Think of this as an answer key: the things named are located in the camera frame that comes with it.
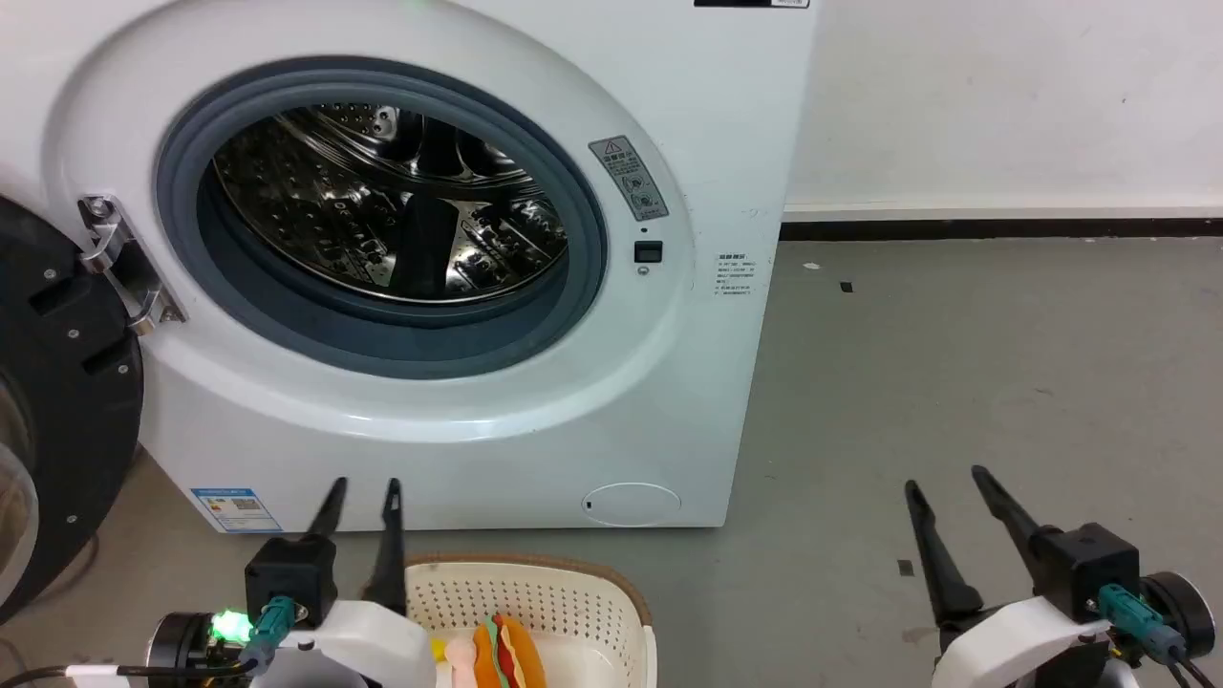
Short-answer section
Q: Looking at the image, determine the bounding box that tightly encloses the teal plug black cable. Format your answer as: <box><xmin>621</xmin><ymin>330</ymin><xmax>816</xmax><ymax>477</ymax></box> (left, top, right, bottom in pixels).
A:
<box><xmin>0</xmin><ymin>596</ymin><xmax>296</xmax><ymax>688</ymax></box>
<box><xmin>1096</xmin><ymin>584</ymin><xmax>1223</xmax><ymax>688</ymax></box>

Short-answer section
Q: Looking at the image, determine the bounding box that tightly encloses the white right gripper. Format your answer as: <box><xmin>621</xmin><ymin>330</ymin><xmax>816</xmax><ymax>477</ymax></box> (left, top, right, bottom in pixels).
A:
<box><xmin>904</xmin><ymin>465</ymin><xmax>1217</xmax><ymax>688</ymax></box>

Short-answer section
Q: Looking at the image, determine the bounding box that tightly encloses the small printed text label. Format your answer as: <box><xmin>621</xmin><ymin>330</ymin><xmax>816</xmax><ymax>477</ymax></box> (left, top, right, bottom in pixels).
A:
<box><xmin>714</xmin><ymin>252</ymin><xmax>759</xmax><ymax>298</ymax></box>

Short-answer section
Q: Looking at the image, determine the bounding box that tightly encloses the white perforated laundry basket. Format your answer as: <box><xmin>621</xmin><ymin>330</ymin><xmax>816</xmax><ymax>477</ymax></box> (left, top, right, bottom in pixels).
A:
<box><xmin>403</xmin><ymin>553</ymin><xmax>658</xmax><ymax>688</ymax></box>

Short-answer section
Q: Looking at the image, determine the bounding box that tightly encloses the black washing machine door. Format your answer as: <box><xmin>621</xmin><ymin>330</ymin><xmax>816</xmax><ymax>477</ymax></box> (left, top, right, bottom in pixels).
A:
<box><xmin>0</xmin><ymin>195</ymin><xmax>145</xmax><ymax>625</ymax></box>

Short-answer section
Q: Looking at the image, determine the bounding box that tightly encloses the stainless steel washing machine drum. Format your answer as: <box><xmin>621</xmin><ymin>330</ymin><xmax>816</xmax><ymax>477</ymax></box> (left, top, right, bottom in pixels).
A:
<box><xmin>211</xmin><ymin>103</ymin><xmax>570</xmax><ymax>306</ymax></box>

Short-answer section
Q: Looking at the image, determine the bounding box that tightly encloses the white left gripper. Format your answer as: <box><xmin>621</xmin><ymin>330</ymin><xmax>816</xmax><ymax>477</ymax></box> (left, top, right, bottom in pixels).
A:
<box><xmin>146</xmin><ymin>477</ymin><xmax>438</xmax><ymax>688</ymax></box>

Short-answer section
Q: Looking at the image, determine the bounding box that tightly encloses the grey warning sticker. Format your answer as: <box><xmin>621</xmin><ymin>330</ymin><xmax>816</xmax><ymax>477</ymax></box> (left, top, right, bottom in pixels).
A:
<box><xmin>589</xmin><ymin>136</ymin><xmax>670</xmax><ymax>224</ymax></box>

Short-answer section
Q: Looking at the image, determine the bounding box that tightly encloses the plush hamburger toy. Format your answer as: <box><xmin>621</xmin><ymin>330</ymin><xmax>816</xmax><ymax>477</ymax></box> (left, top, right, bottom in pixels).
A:
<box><xmin>472</xmin><ymin>613</ymin><xmax>547</xmax><ymax>688</ymax></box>

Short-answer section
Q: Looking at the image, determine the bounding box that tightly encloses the chrome door hinge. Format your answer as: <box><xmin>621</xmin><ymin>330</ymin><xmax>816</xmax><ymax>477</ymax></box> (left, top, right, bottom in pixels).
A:
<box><xmin>77</xmin><ymin>195</ymin><xmax>185</xmax><ymax>336</ymax></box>

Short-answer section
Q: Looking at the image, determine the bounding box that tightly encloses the oval white filter cover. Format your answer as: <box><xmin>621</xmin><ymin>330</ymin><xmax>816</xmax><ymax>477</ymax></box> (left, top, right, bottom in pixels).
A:
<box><xmin>583</xmin><ymin>483</ymin><xmax>682</xmax><ymax>527</ymax></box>

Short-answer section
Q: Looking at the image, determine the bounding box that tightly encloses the teal plug black right cable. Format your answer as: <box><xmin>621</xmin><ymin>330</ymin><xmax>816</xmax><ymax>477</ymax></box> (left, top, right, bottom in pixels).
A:
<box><xmin>1096</xmin><ymin>584</ymin><xmax>1223</xmax><ymax>688</ymax></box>

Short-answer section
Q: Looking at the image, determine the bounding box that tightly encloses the teal plug black left cable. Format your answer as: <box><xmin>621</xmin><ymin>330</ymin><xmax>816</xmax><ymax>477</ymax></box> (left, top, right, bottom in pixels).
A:
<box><xmin>0</xmin><ymin>596</ymin><xmax>296</xmax><ymax>688</ymax></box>

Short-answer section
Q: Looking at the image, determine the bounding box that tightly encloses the grey rubber door gasket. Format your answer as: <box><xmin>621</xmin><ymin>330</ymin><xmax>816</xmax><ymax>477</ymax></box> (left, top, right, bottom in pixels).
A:
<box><xmin>155</xmin><ymin>55</ymin><xmax>610</xmax><ymax>382</ymax></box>

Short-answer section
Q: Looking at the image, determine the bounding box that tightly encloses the pink and yellow plush toy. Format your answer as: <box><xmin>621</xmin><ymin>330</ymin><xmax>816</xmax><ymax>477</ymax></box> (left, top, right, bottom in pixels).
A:
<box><xmin>429</xmin><ymin>635</ymin><xmax>478</xmax><ymax>688</ymax></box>

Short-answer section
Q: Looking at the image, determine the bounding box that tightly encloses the white front-load washing machine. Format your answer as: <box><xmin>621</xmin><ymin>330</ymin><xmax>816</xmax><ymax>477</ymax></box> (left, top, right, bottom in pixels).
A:
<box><xmin>0</xmin><ymin>0</ymin><xmax>821</xmax><ymax>532</ymax></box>

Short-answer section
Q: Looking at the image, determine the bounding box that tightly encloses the blue energy label sticker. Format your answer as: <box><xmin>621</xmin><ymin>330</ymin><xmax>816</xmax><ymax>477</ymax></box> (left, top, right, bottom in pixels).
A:
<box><xmin>190</xmin><ymin>487</ymin><xmax>284</xmax><ymax>533</ymax></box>

